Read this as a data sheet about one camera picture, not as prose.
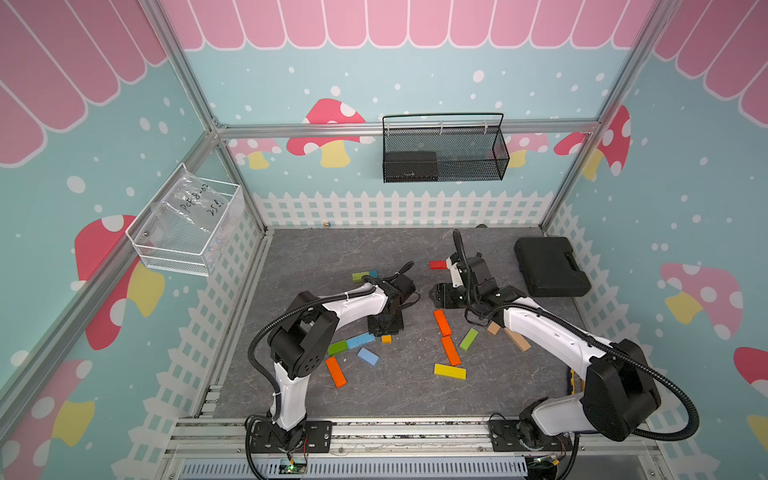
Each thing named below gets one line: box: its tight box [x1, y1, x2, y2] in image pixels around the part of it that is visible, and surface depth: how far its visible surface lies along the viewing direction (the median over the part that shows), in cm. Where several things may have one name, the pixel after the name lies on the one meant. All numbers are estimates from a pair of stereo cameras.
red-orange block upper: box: [433, 309, 452, 337], surface depth 95 cm
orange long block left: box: [326, 356, 348, 389], surface depth 87 cm
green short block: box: [327, 340, 349, 356], surface depth 91 cm
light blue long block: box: [346, 332, 376, 349], surface depth 91 cm
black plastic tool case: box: [514, 237, 592, 297], surface depth 102 cm
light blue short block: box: [357, 347, 380, 366], surface depth 89 cm
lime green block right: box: [459, 328, 479, 351], surface depth 92 cm
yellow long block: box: [433, 363, 467, 380], surface depth 86 cm
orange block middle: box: [441, 335, 462, 366], surface depth 89 cm
